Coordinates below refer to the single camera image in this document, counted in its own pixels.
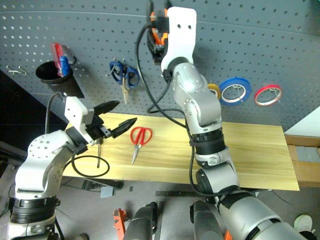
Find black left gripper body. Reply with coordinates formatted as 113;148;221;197
85;113;112;145

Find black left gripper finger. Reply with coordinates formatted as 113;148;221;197
109;117;138;139
93;100;121;117

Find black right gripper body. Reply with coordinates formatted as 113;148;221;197
146;31;169;66

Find yellow tape roll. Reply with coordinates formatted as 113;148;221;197
207;83;222;101

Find grey perforated pegboard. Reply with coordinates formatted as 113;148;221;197
0;0;320;137

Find blue tape roll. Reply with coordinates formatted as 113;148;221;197
218;76;252;106

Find red tape roll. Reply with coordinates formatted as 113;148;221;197
253;84;283;107

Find slim grey metal tool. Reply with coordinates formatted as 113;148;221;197
95;138;104;169

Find grey block on floor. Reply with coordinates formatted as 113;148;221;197
99;186;115;199

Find black cup holder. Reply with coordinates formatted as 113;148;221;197
35;44;85;99

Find dark metal bar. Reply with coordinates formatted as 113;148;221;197
154;189;260;198

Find dark rounded robot leg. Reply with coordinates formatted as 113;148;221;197
189;199;226;240
124;201;159;240

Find orange metal clamp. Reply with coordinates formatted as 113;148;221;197
112;208;129;240

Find white board panel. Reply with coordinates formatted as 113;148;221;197
283;105;320;139

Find brown cardboard box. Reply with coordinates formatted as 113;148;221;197
284;133;320;188

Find white shoe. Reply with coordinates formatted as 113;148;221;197
293;213;314;233

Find red handled scissors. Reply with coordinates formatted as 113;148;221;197
129;126;154;166

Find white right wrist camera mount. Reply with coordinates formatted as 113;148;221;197
160;6;198;71

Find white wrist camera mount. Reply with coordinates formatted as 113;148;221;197
160;6;198;71
64;96;96;145

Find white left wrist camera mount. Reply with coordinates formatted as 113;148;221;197
64;96;96;145

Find blue handled scissors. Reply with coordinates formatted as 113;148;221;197
108;58;140;105

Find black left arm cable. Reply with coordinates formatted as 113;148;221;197
44;91;111;179

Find black table frame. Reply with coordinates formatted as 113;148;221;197
59;174;125;191

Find blue handled screwdriver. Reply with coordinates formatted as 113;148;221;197
59;55;70;77

